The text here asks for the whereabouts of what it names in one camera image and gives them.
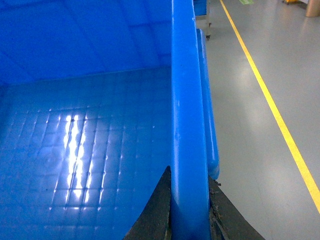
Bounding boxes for blue plastic crate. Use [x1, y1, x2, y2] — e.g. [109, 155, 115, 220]
[0, 0, 219, 240]

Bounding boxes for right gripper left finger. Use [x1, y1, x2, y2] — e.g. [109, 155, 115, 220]
[124, 166, 172, 240]

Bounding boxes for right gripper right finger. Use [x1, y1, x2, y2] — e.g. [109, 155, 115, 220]
[208, 177, 264, 240]

